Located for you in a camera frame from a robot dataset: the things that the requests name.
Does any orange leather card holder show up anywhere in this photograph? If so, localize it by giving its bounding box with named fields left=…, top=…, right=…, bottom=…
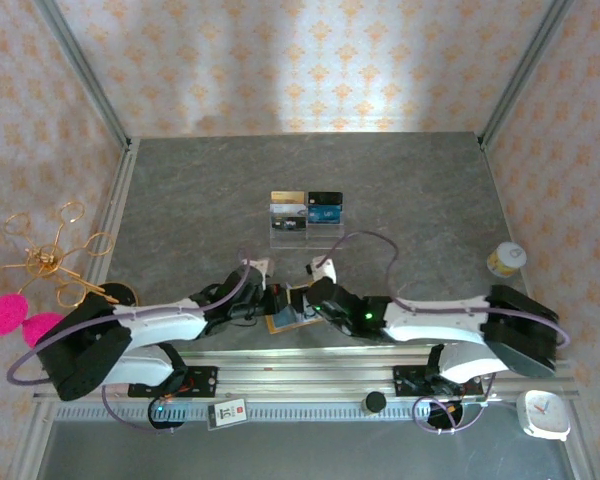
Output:
left=264, top=284, right=324, bottom=335

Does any black card gold pattern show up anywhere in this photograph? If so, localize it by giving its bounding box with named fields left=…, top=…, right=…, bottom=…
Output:
left=271, top=215, right=307, bottom=233

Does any clear acrylic card stand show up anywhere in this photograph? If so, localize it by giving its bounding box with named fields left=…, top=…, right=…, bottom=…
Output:
left=269, top=199, right=345, bottom=250

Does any black card gold vip print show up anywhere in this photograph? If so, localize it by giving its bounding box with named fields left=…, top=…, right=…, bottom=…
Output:
left=308, top=191, right=344, bottom=207

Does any black round knob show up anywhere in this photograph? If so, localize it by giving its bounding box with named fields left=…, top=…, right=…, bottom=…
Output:
left=362, top=392, right=389, bottom=415

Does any white number tag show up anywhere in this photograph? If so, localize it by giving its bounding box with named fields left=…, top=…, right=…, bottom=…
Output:
left=207, top=398, right=250, bottom=431

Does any black gold round base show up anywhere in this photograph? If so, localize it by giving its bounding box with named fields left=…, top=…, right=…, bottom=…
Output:
left=99, top=282, right=139, bottom=307

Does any black round grommet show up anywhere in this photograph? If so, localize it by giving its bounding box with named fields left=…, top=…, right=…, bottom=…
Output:
left=426, top=399, right=465, bottom=432
left=148, top=399, right=187, bottom=432

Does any small yellow-labelled jar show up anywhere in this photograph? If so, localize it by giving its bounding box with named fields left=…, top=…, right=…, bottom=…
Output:
left=486, top=241, right=528, bottom=278

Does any pink fuzzy ball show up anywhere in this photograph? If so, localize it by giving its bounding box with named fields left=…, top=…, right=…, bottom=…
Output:
left=0, top=293, right=30, bottom=337
left=22, top=312, right=67, bottom=349

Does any white square clock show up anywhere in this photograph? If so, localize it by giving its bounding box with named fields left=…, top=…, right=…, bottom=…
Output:
left=516, top=389, right=572, bottom=441

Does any aluminium mounting rail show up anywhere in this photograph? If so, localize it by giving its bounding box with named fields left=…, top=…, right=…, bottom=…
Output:
left=32, top=347, right=579, bottom=404

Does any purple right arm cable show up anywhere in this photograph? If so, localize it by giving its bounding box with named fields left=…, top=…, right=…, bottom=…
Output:
left=312, top=229, right=571, bottom=435

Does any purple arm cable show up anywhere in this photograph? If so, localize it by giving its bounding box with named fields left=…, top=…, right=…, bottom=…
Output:
left=312, top=229, right=571, bottom=435
left=7, top=247, right=254, bottom=436

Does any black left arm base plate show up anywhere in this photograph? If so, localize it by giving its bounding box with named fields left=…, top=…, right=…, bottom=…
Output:
left=128, top=366, right=219, bottom=400

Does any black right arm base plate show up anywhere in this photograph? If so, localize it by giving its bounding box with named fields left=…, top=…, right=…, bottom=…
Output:
left=392, top=364, right=483, bottom=397

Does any grey perforated cable duct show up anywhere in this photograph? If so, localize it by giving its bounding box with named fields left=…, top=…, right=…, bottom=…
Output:
left=54, top=402, right=521, bottom=422

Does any aluminium side rail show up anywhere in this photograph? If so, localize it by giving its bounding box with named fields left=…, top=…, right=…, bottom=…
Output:
left=82, top=138, right=141, bottom=286

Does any gold wire stand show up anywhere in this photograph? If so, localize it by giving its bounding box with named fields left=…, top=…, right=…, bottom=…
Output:
left=0, top=200, right=119, bottom=309

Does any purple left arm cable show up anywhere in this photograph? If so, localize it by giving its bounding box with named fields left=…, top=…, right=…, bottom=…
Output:
left=7, top=247, right=254, bottom=436

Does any grey aluminium corner post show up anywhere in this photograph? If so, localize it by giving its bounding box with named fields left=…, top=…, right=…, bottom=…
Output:
left=33, top=0, right=134, bottom=151
left=478, top=0, right=576, bottom=151

